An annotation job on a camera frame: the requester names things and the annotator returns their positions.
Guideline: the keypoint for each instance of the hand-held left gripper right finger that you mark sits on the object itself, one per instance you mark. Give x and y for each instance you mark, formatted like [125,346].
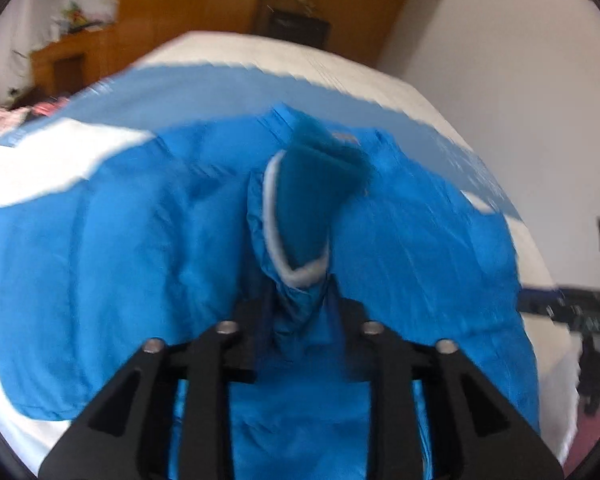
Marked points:
[352,342]

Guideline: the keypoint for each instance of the black box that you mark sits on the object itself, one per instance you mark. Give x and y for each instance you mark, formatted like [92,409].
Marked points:
[300,25]

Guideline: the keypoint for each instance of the pink patterned cloth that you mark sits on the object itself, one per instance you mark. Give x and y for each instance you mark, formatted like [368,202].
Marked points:
[10,117]

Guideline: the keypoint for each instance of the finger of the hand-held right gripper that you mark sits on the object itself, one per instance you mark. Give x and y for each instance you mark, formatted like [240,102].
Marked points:
[555,305]

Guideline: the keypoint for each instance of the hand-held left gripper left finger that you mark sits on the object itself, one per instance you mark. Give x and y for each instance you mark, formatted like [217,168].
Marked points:
[252,342]

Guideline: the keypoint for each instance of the bed with blue white bedspread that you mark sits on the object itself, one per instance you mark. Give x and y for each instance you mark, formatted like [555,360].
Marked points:
[280,62]

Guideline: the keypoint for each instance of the blue puffer jacket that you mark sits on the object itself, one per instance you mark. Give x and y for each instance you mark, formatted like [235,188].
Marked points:
[130,260]

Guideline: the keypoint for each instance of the wooden desk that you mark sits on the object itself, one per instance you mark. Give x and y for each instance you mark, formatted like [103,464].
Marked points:
[75,62]

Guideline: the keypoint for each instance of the clutter on desk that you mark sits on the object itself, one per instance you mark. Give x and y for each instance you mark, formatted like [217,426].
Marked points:
[80,17]

